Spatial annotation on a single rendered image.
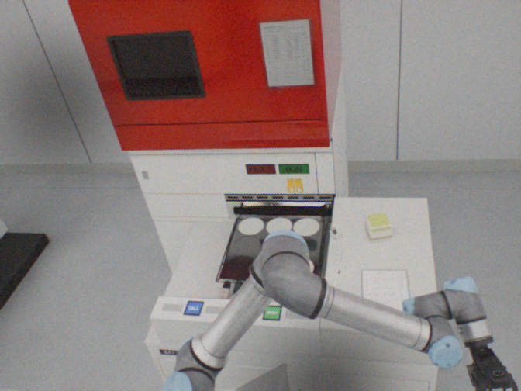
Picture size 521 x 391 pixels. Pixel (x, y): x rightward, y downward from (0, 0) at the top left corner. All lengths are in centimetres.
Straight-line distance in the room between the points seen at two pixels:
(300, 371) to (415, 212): 70
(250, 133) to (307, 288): 83
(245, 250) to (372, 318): 84
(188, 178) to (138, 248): 147
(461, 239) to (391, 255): 153
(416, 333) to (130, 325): 208
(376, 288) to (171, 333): 68
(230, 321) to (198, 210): 93
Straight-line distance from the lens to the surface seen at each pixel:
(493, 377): 134
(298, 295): 113
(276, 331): 162
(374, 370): 173
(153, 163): 210
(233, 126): 183
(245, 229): 201
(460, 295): 139
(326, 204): 202
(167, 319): 170
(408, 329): 123
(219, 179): 205
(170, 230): 232
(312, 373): 178
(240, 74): 172
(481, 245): 325
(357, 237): 183
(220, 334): 137
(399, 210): 194
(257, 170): 197
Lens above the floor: 222
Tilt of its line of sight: 38 degrees down
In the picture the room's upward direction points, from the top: 10 degrees counter-clockwise
